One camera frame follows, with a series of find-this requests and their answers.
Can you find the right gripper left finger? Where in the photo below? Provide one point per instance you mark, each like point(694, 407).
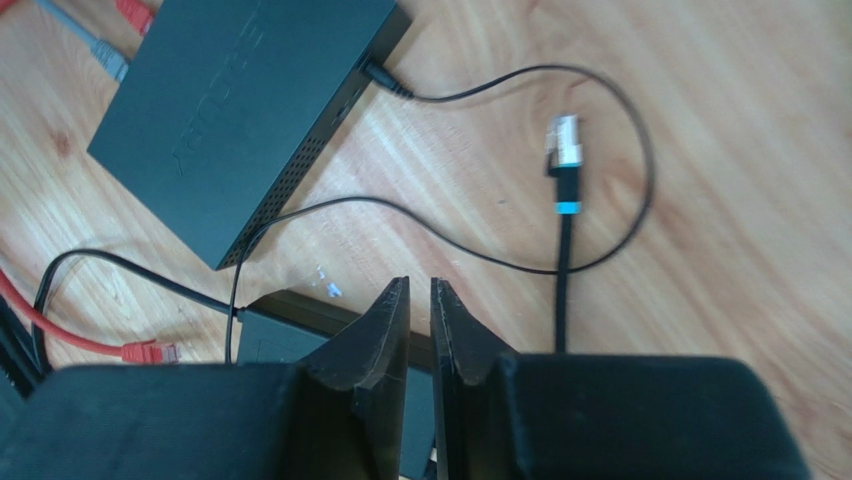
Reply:
point(352, 396)

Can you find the black network switch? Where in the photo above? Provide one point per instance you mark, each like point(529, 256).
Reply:
point(228, 104)

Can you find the black power adapter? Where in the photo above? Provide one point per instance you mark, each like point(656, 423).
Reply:
point(285, 326)

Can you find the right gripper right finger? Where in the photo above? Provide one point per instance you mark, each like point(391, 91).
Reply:
point(470, 432)

